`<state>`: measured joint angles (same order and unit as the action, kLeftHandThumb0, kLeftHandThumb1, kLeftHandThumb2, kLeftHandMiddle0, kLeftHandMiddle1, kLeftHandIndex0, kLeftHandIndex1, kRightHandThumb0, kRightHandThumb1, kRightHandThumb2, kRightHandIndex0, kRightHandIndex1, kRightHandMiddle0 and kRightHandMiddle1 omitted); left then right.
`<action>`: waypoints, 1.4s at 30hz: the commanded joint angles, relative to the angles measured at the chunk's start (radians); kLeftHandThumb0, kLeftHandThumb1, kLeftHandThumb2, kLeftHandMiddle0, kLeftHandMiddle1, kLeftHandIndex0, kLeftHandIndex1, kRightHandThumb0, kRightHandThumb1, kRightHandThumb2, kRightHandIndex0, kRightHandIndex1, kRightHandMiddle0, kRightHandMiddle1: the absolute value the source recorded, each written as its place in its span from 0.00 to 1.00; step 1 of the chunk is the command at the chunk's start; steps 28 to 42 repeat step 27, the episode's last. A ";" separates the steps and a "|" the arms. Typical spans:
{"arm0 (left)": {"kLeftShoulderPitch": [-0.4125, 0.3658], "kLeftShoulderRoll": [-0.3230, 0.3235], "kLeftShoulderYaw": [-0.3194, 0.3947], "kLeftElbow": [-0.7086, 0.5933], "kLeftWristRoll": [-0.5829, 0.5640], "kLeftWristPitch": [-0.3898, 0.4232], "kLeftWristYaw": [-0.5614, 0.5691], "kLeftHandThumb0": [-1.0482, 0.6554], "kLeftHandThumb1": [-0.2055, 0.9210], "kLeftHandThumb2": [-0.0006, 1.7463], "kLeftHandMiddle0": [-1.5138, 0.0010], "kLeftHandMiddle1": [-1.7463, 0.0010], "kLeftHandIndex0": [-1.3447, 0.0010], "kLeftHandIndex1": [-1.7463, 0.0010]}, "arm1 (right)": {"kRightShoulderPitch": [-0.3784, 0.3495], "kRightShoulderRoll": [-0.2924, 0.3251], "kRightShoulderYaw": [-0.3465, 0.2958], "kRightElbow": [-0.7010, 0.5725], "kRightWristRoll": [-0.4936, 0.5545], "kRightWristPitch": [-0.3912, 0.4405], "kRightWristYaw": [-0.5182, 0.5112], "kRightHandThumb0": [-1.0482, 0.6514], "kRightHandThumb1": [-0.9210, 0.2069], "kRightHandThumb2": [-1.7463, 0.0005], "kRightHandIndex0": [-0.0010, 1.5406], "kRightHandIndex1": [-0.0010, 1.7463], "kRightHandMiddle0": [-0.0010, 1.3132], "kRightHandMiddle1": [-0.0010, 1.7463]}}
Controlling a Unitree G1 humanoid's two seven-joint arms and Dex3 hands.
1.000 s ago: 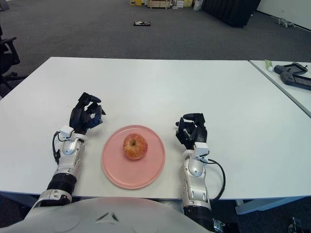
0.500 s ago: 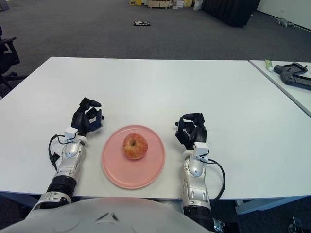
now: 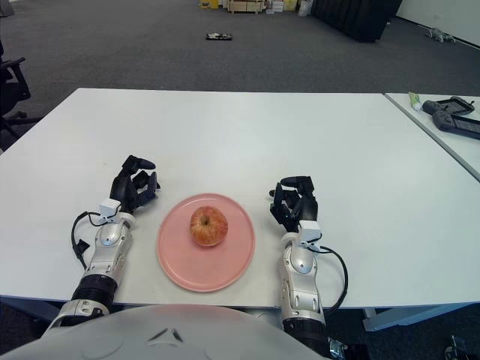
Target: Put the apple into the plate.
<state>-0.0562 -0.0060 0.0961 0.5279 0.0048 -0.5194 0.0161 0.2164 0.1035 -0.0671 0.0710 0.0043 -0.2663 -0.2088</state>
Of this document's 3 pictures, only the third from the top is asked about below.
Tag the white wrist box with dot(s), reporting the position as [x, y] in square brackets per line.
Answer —
[311, 231]
[110, 210]

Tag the black draped partition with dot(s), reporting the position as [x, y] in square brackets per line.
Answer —
[356, 18]

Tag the pink round plate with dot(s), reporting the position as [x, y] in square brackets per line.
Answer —
[180, 262]

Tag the yellow box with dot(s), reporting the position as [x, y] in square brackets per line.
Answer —
[209, 3]

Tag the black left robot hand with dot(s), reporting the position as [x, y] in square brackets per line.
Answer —
[123, 189]

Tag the grey robot torso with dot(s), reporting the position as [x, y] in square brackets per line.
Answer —
[150, 337]

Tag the black handheld controller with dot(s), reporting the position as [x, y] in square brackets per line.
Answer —
[448, 105]
[444, 120]

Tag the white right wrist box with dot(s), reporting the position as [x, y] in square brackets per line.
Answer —
[311, 231]

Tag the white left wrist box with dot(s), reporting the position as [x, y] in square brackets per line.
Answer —
[110, 210]

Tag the black office chair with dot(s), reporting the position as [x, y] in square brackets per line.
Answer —
[11, 82]

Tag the wooden crate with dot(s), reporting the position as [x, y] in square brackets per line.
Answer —
[243, 5]

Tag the white table frame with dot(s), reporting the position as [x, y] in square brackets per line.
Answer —
[397, 317]

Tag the small black floor tray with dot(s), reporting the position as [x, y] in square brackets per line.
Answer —
[219, 36]

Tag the red yellow apple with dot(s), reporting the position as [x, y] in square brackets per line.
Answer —
[208, 227]

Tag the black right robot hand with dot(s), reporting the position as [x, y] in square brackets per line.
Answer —
[305, 206]

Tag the grey toy on floor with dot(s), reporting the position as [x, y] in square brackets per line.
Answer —
[438, 35]

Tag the chrome metal bracket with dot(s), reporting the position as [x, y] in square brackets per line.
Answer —
[454, 348]
[337, 347]

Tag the white plastic bag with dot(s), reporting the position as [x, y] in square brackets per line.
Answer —
[305, 8]

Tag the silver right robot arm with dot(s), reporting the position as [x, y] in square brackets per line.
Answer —
[303, 281]

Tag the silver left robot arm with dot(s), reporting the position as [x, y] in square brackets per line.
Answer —
[105, 258]

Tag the stacked white boxes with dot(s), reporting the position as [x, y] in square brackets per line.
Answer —
[281, 5]

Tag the green white tube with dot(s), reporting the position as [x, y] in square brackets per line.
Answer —
[414, 100]

